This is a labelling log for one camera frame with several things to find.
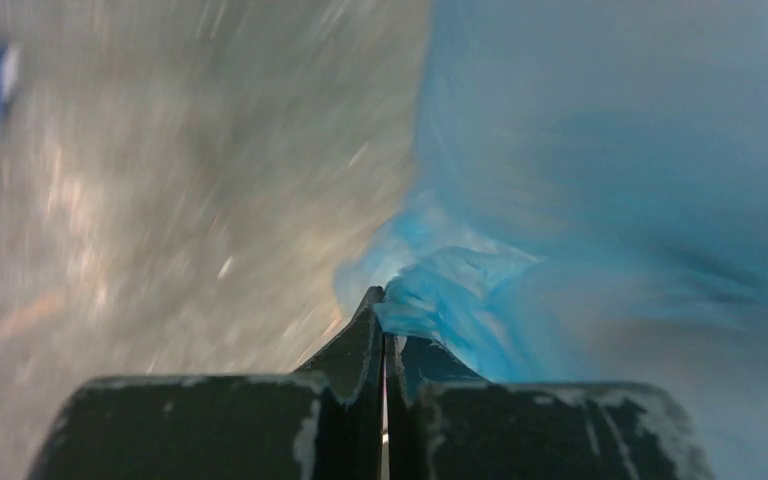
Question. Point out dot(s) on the blue plastic trash bag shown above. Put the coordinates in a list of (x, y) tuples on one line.
[(591, 204)]

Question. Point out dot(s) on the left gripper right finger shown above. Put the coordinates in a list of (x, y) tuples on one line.
[(447, 422)]

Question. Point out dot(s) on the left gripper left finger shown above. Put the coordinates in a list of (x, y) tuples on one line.
[(320, 421)]

